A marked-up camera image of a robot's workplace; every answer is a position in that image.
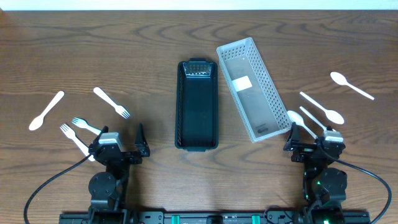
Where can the white spoon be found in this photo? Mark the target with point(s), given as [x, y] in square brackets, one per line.
[341, 80]
[39, 120]
[315, 120]
[296, 118]
[332, 115]

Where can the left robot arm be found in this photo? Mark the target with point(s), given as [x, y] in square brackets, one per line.
[108, 189]

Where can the white fork mint edge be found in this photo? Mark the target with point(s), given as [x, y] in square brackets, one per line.
[81, 123]

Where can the white label in basket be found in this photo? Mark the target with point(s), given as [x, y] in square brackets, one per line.
[242, 83]

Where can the dark green plastic basket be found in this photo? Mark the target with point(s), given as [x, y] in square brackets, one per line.
[197, 122]

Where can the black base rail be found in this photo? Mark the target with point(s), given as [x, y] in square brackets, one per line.
[214, 217]

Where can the clear white perforated basket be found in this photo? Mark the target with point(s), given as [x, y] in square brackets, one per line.
[260, 107]

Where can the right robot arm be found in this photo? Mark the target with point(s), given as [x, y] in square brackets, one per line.
[324, 187]

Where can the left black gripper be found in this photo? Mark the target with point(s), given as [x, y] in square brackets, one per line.
[123, 155]

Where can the white fork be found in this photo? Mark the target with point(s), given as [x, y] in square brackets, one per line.
[70, 133]
[118, 108]

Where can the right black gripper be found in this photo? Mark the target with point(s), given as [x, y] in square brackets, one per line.
[306, 150]

